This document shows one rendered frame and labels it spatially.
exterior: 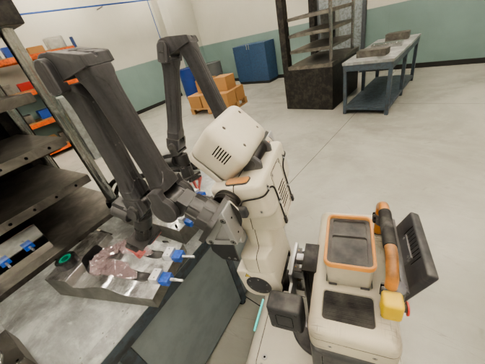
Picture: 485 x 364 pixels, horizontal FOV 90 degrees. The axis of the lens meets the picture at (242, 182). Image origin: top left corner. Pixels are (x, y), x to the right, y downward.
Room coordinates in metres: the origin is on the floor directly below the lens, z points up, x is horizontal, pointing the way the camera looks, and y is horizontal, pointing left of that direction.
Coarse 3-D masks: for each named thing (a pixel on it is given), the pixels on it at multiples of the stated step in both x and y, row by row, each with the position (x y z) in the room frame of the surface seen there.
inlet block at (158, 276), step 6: (156, 270) 0.66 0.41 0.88; (162, 270) 0.66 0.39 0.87; (150, 276) 0.64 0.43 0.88; (156, 276) 0.63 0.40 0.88; (162, 276) 0.64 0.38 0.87; (168, 276) 0.63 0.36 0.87; (150, 282) 0.63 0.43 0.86; (156, 282) 0.62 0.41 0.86; (162, 282) 0.61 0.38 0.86; (168, 282) 0.61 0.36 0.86
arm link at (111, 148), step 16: (32, 64) 0.58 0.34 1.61; (48, 64) 0.57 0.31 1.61; (48, 80) 0.57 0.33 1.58; (64, 96) 0.60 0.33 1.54; (80, 96) 0.59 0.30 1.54; (80, 112) 0.60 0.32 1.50; (96, 112) 0.60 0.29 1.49; (96, 128) 0.59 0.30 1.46; (112, 128) 0.62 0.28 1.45; (96, 144) 0.61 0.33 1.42; (112, 144) 0.60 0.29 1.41; (112, 160) 0.59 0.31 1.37; (128, 160) 0.61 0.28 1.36; (128, 176) 0.59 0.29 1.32; (128, 192) 0.59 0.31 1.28; (144, 192) 0.61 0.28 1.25; (144, 208) 0.59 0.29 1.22
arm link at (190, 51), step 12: (168, 36) 1.00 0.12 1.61; (180, 36) 0.98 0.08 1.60; (192, 36) 1.01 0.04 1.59; (180, 48) 0.99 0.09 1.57; (192, 48) 0.97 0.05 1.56; (192, 60) 0.98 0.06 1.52; (192, 72) 0.98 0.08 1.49; (204, 72) 0.96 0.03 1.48; (204, 84) 0.96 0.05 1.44; (204, 96) 0.96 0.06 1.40; (216, 96) 0.94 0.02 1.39; (216, 108) 0.94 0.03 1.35
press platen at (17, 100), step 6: (12, 96) 1.44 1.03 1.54; (18, 96) 1.39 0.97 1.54; (24, 96) 1.40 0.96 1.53; (30, 96) 1.42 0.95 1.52; (0, 102) 1.33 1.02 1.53; (6, 102) 1.34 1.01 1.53; (12, 102) 1.36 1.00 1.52; (18, 102) 1.38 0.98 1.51; (24, 102) 1.39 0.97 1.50; (30, 102) 1.41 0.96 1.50; (0, 108) 1.31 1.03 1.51; (6, 108) 1.33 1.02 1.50; (12, 108) 1.35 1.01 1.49
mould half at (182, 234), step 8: (152, 216) 1.01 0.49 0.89; (160, 224) 0.94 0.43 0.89; (168, 224) 0.92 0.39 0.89; (176, 224) 0.90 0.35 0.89; (184, 224) 0.88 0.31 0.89; (168, 232) 0.90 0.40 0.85; (176, 232) 0.86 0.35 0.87; (184, 232) 0.86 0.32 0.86; (192, 232) 0.89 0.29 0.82; (176, 240) 0.88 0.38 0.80; (184, 240) 0.85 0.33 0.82
